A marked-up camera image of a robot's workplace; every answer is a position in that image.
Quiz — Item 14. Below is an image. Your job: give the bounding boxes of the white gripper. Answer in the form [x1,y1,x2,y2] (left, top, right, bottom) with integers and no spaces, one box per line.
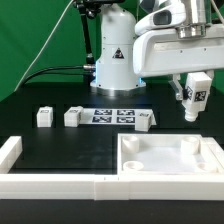
[133,25,224,101]

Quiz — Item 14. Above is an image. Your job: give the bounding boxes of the white square tabletop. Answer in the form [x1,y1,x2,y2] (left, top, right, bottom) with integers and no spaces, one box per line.
[117,134,224,175]

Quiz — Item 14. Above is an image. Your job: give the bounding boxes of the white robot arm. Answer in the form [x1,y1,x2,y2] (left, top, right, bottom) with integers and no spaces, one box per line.
[91,0,224,95]

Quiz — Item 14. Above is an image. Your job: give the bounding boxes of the apriltag marker sheet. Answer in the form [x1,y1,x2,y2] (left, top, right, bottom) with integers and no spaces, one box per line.
[80,108,156,125]

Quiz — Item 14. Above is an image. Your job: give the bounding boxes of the white u-shaped obstacle fence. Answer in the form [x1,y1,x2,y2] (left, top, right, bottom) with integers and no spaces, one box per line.
[0,136,224,200]

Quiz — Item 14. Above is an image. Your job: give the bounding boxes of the black cable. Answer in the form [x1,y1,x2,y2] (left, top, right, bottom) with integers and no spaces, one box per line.
[20,65,98,88]

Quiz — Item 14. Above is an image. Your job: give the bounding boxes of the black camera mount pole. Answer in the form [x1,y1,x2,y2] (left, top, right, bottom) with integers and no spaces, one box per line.
[73,0,125,64]

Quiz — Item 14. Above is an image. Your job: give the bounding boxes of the white cable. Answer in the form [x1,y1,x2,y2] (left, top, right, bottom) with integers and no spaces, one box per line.
[13,0,75,93]

